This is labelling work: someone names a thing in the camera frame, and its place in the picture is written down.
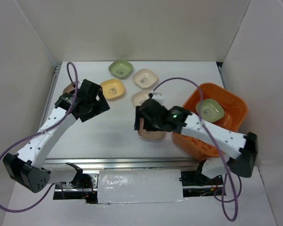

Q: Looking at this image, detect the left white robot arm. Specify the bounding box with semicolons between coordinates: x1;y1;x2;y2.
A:
3;80;110;193

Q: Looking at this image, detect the white foil cover panel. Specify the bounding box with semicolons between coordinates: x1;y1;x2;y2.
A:
97;169;184;204

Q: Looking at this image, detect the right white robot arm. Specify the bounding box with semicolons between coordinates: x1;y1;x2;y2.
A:
134;99;258;185

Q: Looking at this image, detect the aluminium frame rail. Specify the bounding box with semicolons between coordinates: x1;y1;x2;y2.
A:
36;63;227;171

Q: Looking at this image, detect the cream plate at back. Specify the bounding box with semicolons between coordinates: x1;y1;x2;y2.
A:
133;69;158;89

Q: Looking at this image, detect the orange plastic bin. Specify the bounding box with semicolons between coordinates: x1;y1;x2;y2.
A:
171;82;248;158

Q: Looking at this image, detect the cream plate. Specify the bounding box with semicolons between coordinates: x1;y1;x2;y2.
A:
133;69;158;89
131;89;152;107

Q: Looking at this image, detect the green plate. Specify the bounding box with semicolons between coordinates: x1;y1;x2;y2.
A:
195;98;225;123
108;59;133;79

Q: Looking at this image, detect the brown plate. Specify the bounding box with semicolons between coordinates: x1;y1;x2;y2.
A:
62;81;83;94
137;119;165;140

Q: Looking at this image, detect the cream plate in middle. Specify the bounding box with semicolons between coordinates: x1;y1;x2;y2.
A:
131;89;152;107

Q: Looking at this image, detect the yellow square plate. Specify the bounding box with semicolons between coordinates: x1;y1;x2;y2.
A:
100;79;125;101

